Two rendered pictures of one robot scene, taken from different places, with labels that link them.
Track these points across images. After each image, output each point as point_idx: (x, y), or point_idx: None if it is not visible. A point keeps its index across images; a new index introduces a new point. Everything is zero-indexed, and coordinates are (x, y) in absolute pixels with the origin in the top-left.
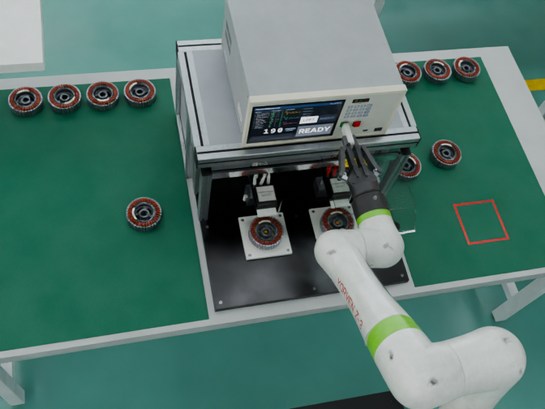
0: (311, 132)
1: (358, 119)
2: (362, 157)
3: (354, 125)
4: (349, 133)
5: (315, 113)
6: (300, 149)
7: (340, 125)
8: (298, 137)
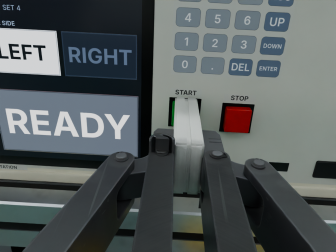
0: (62, 138)
1: (243, 94)
2: (241, 216)
3: (225, 120)
4: (191, 117)
5: (33, 8)
6: (11, 202)
7: (169, 116)
8: (21, 157)
